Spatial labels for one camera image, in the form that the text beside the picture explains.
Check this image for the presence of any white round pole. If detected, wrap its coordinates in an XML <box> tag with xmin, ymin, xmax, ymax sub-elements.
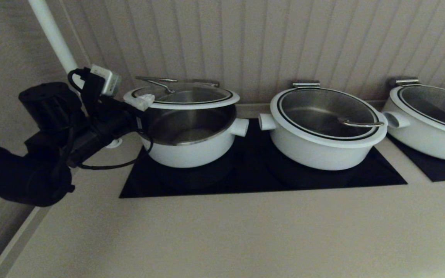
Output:
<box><xmin>27</xmin><ymin>0</ymin><xmax>124</xmax><ymax>149</ymax></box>

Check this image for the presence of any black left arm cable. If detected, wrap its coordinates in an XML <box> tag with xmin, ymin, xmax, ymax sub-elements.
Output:
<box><xmin>67</xmin><ymin>68</ymin><xmax>154</xmax><ymax>170</ymax></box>

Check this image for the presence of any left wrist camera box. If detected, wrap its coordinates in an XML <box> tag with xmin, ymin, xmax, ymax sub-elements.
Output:
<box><xmin>89</xmin><ymin>64</ymin><xmax>122</xmax><ymax>97</ymax></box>

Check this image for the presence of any small black glass cooktop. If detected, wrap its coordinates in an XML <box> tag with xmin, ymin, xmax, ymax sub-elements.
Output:
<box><xmin>386</xmin><ymin>133</ymin><xmax>445</xmax><ymax>182</ymax></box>

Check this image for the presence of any large black glass cooktop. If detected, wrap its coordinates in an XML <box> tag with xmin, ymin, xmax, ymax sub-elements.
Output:
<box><xmin>119</xmin><ymin>119</ymin><xmax>408</xmax><ymax>198</ymax></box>

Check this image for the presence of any white pot with steel rim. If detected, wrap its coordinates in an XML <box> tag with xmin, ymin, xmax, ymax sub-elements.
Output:
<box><xmin>141</xmin><ymin>105</ymin><xmax>249</xmax><ymax>169</ymax></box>

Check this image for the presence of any middle white pot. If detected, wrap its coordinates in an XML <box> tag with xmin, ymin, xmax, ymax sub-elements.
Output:
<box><xmin>270</xmin><ymin>88</ymin><xmax>387</xmax><ymax>149</ymax></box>

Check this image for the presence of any white-rimmed glass pot lid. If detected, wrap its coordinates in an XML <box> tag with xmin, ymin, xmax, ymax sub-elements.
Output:
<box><xmin>123</xmin><ymin>76</ymin><xmax>241</xmax><ymax>110</ymax></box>
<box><xmin>389</xmin><ymin>86</ymin><xmax>445</xmax><ymax>139</ymax></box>

